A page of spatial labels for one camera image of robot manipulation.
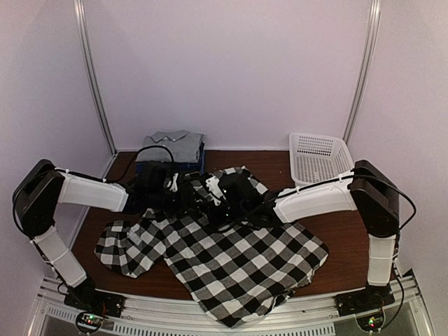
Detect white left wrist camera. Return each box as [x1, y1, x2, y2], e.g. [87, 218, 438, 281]
[167, 173, 179, 193]

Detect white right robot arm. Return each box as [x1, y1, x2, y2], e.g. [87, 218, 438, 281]
[205, 160, 400, 309]

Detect aluminium frame post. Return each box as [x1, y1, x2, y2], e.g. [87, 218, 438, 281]
[343, 0, 381, 144]
[73, 0, 117, 156]

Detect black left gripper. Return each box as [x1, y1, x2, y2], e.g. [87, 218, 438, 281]
[148, 185, 208, 221]

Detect white plastic laundry basket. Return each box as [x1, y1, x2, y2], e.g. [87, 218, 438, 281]
[288, 132, 354, 187]

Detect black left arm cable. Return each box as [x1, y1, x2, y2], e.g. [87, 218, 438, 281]
[115, 146, 176, 183]

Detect left circuit board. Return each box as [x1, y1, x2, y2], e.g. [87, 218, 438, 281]
[75, 311, 104, 333]

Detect right aluminium frame post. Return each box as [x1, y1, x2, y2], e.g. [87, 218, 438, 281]
[343, 0, 381, 144]

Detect grey folded shirt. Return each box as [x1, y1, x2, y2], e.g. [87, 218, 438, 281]
[136, 130, 204, 162]

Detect right circuit board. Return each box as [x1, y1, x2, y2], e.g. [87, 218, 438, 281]
[356, 312, 385, 333]

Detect black white plaid shirt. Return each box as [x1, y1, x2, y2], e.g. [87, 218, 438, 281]
[93, 167, 330, 329]

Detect aluminium front rail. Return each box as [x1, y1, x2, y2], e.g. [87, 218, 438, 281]
[27, 275, 433, 335]

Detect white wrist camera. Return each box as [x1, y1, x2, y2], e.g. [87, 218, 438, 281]
[167, 173, 179, 193]
[206, 176, 224, 206]

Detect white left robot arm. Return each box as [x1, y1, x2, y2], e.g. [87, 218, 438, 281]
[13, 159, 192, 311]

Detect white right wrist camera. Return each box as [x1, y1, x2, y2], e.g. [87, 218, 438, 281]
[206, 176, 224, 206]

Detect circuit board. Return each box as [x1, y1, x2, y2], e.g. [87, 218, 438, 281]
[356, 312, 385, 333]
[75, 311, 104, 333]

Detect left aluminium frame post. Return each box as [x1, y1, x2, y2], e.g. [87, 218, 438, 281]
[73, 0, 117, 156]

